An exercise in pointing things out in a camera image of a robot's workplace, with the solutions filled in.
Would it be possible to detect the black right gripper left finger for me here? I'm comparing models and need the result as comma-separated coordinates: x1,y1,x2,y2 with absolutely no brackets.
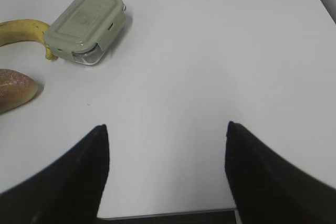
1,125,109,223

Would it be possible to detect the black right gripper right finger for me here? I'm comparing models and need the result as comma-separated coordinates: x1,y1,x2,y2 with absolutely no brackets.
225,121,335,223

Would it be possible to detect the brown bread roll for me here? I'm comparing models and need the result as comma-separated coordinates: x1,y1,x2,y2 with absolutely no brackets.
1,69,38,113

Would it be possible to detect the green lidded glass container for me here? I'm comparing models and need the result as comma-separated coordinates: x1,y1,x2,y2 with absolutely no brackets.
44,0,126,66

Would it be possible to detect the yellow banana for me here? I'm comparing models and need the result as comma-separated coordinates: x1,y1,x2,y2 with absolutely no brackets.
1,19,58,61

